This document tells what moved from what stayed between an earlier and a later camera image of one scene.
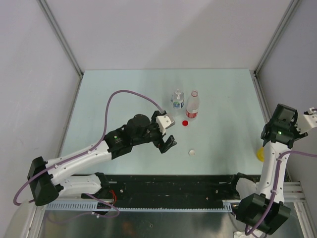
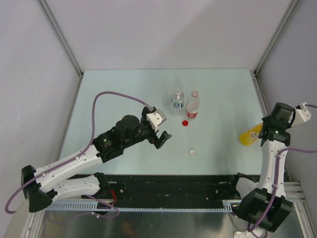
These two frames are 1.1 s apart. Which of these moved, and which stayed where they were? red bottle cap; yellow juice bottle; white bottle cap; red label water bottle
Moved: yellow juice bottle
Stayed: red label water bottle; white bottle cap; red bottle cap
